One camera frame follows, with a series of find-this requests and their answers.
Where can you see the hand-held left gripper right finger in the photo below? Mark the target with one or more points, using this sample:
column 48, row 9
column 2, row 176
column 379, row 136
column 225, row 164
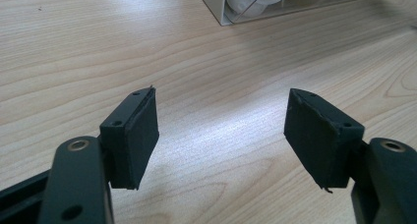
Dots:
column 318, row 142

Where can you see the clear plastic box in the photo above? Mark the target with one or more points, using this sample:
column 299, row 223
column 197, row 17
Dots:
column 278, row 4

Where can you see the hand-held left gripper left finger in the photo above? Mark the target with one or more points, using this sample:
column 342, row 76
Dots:
column 131, row 142

